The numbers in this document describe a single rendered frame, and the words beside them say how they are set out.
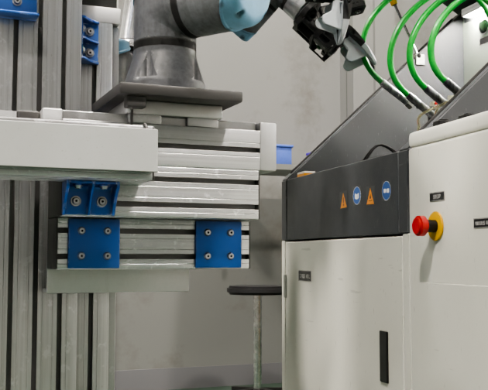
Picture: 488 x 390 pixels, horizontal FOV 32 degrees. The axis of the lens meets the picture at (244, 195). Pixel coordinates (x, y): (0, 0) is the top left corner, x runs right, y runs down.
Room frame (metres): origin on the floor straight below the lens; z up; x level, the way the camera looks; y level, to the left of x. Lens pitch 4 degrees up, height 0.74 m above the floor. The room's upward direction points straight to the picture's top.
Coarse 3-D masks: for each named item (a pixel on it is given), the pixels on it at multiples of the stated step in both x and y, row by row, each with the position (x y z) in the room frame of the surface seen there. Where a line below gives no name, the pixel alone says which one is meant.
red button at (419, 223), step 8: (416, 216) 1.47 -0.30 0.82; (432, 216) 1.48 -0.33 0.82; (440, 216) 1.46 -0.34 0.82; (416, 224) 1.46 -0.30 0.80; (424, 224) 1.45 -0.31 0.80; (432, 224) 1.46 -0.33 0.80; (440, 224) 1.46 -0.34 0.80; (416, 232) 1.46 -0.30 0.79; (424, 232) 1.45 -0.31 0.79; (432, 232) 1.48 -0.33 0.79; (440, 232) 1.46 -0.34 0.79
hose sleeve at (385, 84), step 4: (384, 80) 1.95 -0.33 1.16; (380, 84) 1.96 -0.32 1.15; (384, 84) 1.95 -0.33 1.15; (388, 84) 1.95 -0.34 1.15; (384, 88) 1.96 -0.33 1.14; (388, 88) 1.96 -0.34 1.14; (392, 88) 1.96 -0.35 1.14; (396, 88) 1.96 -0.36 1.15; (392, 92) 1.96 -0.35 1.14; (396, 92) 1.96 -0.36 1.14; (396, 96) 1.96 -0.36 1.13; (400, 96) 1.96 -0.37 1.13; (404, 96) 1.97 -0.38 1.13; (400, 100) 1.97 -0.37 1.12; (404, 100) 1.97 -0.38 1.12
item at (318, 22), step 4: (328, 8) 1.79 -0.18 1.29; (316, 20) 1.78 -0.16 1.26; (320, 20) 1.78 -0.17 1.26; (316, 24) 1.78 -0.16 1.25; (320, 24) 1.78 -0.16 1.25; (324, 24) 1.79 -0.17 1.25; (320, 28) 1.78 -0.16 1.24; (324, 28) 1.79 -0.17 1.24; (328, 28) 1.79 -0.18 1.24; (332, 28) 1.79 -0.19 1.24; (332, 32) 1.79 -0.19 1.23; (336, 32) 1.78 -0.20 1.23; (336, 36) 1.78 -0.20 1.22; (336, 40) 1.78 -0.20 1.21
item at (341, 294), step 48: (336, 240) 1.89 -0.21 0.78; (384, 240) 1.66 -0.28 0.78; (288, 288) 2.19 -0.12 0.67; (336, 288) 1.89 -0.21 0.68; (384, 288) 1.67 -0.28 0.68; (288, 336) 2.19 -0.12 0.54; (336, 336) 1.89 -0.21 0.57; (384, 336) 1.66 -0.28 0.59; (288, 384) 2.19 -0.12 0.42; (336, 384) 1.90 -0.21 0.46; (384, 384) 1.67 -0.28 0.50
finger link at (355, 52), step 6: (348, 42) 1.93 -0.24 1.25; (354, 42) 1.93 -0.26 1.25; (348, 48) 1.93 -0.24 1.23; (354, 48) 1.93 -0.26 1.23; (360, 48) 1.92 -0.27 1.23; (366, 48) 1.92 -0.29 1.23; (348, 54) 1.92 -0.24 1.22; (354, 54) 1.92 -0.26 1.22; (360, 54) 1.92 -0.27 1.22; (366, 54) 1.92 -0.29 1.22; (372, 54) 1.92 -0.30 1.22; (348, 60) 1.92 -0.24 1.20; (354, 60) 1.92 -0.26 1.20; (372, 60) 1.93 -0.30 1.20
